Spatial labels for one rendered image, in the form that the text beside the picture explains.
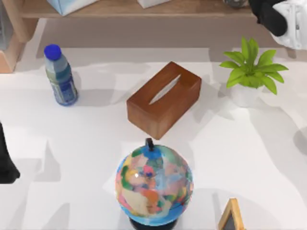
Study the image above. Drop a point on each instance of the brown wooden tissue box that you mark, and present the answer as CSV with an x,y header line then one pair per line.
x,y
165,100

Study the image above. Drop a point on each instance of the colourful globe on black stand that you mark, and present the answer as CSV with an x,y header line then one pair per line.
x,y
153,182

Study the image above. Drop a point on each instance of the blue capped plastic bottle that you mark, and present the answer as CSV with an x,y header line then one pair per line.
x,y
61,80

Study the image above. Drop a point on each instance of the green plant in white pot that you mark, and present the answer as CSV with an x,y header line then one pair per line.
x,y
251,72

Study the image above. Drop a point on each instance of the white box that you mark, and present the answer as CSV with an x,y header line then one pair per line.
x,y
151,3

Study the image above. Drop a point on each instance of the wooden framed blackboard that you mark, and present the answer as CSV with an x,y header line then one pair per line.
x,y
231,218

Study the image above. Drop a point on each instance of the grey round object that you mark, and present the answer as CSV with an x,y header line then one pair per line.
x,y
233,3

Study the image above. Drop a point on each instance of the light blue box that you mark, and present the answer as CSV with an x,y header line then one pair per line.
x,y
64,5

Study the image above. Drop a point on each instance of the wooden open shelf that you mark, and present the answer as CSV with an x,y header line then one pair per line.
x,y
21,26

